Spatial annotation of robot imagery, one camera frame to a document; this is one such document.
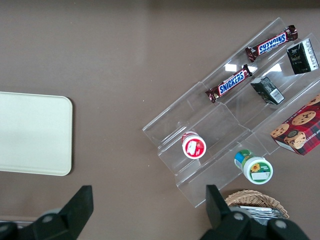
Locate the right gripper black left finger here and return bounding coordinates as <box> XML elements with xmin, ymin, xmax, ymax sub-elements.
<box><xmin>0</xmin><ymin>185</ymin><xmax>95</xmax><ymax>240</ymax></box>

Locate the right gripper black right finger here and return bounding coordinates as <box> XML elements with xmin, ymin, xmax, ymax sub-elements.
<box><xmin>199</xmin><ymin>184</ymin><xmax>311</xmax><ymax>240</ymax></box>

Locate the light wicker basket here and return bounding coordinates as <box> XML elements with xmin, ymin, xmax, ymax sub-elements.
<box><xmin>224</xmin><ymin>189</ymin><xmax>290</xmax><ymax>220</ymax></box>

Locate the aluminium foil tray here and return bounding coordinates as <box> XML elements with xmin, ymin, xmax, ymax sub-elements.
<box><xmin>236</xmin><ymin>205</ymin><xmax>281</xmax><ymax>221</ymax></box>

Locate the cream rectangular tray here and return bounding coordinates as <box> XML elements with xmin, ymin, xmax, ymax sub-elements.
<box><xmin>0</xmin><ymin>91</ymin><xmax>74</xmax><ymax>177</ymax></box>

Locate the green lid yogurt cup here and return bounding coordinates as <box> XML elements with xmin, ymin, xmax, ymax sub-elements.
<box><xmin>233</xmin><ymin>149</ymin><xmax>274</xmax><ymax>185</ymax></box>

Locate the red lid yogurt cup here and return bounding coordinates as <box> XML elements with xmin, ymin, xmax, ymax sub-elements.
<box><xmin>181</xmin><ymin>131</ymin><xmax>207</xmax><ymax>160</ymax></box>

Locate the clear acrylic step shelf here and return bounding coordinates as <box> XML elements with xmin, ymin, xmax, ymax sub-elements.
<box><xmin>141</xmin><ymin>17</ymin><xmax>320</xmax><ymax>209</ymax></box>

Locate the red plaid cookie box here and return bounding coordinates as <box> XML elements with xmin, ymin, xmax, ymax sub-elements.
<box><xmin>269</xmin><ymin>93</ymin><xmax>320</xmax><ymax>156</ymax></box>

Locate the Snickers bar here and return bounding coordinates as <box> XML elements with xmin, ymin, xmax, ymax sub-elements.
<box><xmin>244</xmin><ymin>24</ymin><xmax>299</xmax><ymax>63</ymax></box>
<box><xmin>204</xmin><ymin>63</ymin><xmax>254</xmax><ymax>104</ymax></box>

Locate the small black carton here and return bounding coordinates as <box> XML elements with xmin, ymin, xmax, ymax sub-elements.
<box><xmin>250</xmin><ymin>76</ymin><xmax>286</xmax><ymax>105</ymax></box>

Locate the black and white carton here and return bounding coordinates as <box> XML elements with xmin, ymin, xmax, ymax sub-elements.
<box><xmin>286</xmin><ymin>37</ymin><xmax>320</xmax><ymax>75</ymax></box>

